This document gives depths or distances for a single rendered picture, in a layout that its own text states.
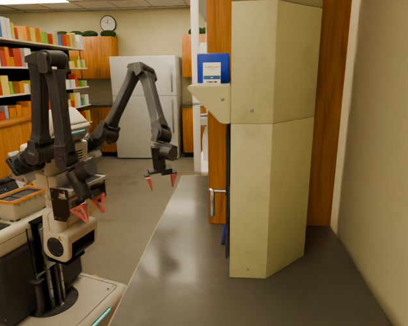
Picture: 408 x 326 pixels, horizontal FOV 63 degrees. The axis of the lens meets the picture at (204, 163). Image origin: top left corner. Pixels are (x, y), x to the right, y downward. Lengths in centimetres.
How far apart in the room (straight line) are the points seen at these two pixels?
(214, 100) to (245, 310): 56
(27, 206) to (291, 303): 146
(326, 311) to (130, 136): 545
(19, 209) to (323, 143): 151
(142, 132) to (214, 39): 491
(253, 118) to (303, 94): 18
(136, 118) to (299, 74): 522
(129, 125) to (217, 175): 488
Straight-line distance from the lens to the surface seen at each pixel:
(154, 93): 158
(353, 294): 108
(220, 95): 89
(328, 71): 130
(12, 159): 158
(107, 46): 651
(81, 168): 134
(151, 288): 104
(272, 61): 89
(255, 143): 91
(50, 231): 181
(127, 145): 620
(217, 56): 108
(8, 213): 199
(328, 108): 131
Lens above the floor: 155
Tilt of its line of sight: 16 degrees down
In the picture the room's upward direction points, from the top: 1 degrees counter-clockwise
